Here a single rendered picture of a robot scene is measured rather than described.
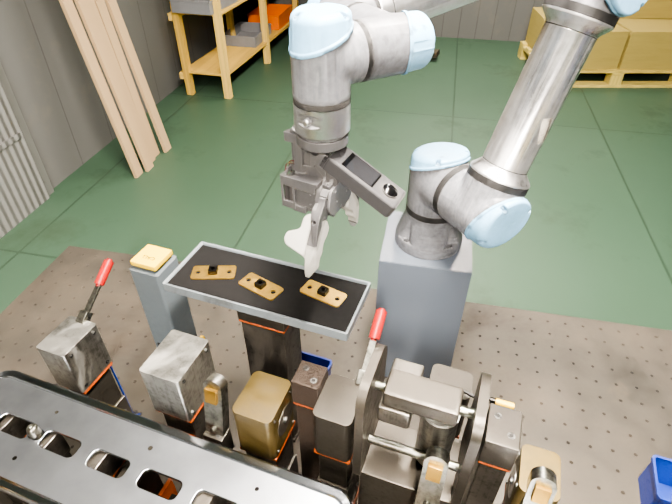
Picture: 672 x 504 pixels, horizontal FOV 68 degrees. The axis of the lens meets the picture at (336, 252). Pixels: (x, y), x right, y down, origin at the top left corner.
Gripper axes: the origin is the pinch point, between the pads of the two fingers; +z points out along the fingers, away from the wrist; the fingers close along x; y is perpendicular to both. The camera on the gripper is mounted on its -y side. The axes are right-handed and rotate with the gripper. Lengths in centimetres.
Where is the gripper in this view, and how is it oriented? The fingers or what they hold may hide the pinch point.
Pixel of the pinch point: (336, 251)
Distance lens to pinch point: 78.8
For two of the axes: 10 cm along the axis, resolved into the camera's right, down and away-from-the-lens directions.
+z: 0.0, 7.8, 6.3
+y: -8.8, -3.0, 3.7
